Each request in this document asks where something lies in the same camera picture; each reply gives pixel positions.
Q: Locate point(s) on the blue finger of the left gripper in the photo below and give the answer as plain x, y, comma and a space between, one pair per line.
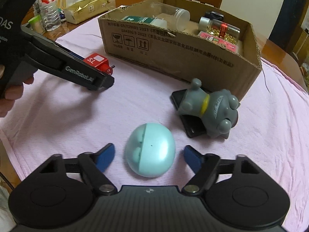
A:
53, 58
72, 54

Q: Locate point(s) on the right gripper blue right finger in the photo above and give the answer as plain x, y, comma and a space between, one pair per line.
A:
193, 158

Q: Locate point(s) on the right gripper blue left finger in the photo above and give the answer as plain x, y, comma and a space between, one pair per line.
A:
104, 157

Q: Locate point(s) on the red toy fire truck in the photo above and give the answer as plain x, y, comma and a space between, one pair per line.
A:
99, 62

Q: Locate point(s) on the light blue egg toy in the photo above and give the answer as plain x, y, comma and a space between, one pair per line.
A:
150, 150

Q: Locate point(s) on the green medical cotton swab box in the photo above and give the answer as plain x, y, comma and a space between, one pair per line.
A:
147, 20

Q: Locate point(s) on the clear plastic jar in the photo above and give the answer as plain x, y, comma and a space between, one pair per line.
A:
176, 18

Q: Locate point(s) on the red card box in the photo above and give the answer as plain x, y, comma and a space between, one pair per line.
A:
218, 41

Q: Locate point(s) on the jar of yellow capsules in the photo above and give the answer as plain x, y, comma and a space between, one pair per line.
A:
220, 29

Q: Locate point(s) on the black cube toy red wheels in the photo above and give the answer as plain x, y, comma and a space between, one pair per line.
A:
214, 15

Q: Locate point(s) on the person's left hand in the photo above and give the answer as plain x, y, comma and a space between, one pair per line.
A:
12, 94

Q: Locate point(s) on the green cup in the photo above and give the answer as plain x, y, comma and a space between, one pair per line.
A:
37, 24

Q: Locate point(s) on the small black phone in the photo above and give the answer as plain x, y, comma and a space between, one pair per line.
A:
193, 125

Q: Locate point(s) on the plastic water bottle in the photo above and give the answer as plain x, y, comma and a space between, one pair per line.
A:
50, 14

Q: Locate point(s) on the gold tissue pack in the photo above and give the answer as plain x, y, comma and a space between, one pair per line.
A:
84, 10

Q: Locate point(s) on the grey toy figure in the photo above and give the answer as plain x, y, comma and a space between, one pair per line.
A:
217, 110

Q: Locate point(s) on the pink table cloth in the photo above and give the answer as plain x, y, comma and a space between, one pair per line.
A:
55, 116

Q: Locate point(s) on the brown cardboard box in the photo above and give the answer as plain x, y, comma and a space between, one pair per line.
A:
183, 54

